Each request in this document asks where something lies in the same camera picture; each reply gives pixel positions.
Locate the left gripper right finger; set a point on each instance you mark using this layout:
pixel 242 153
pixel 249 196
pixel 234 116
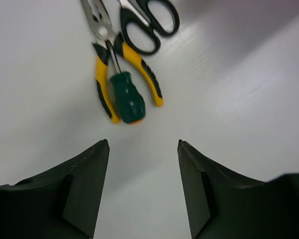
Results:
pixel 223 204

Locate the green orange screwdriver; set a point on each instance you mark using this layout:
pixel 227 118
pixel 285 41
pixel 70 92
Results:
pixel 129 103

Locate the black handled scissors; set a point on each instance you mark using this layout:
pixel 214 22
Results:
pixel 139 13

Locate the yellow handled pliers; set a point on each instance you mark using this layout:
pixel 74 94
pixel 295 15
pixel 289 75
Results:
pixel 101 26

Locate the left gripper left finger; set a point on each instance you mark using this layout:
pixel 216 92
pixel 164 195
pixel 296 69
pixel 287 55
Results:
pixel 60 203

